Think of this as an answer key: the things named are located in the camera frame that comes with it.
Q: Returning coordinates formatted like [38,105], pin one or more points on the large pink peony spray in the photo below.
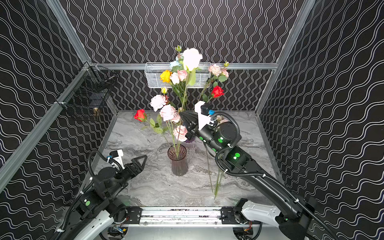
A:
[169,121]

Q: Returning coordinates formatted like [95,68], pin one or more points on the pink peony spray stem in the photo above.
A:
[218,74]

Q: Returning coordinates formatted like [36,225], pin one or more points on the yellow rose stem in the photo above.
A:
[165,78]

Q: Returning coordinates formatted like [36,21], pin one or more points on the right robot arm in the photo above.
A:
[290,214]

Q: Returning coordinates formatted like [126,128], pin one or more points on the black wire wall basket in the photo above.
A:
[87,101]

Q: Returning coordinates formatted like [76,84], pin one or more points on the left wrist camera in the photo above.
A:
[117,156]

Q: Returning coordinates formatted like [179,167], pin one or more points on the cream white rose stem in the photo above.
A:
[176,88]

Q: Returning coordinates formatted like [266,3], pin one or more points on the dark pink glass vase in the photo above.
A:
[179,163]

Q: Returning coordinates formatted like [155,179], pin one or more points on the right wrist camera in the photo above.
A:
[204,111]

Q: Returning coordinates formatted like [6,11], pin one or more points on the white flower stem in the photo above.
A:
[178,63]

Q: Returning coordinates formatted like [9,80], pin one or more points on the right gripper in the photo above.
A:
[194,132]

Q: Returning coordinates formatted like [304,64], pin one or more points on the small red rose stem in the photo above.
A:
[139,115]

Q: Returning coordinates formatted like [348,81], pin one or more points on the cream pink rose stem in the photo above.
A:
[192,58]

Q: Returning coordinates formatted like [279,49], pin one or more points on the pink spray flower stem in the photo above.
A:
[218,183]

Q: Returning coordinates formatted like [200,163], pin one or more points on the pink rosebud stem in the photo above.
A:
[182,78]

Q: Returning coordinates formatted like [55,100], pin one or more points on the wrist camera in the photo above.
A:
[117,156]
[204,111]

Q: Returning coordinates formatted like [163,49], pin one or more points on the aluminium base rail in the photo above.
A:
[180,214]

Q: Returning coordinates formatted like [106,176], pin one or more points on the large red rose stem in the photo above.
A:
[216,93]

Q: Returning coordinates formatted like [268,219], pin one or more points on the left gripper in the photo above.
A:
[131,168]

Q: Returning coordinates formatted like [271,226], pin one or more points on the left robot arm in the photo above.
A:
[98,206]

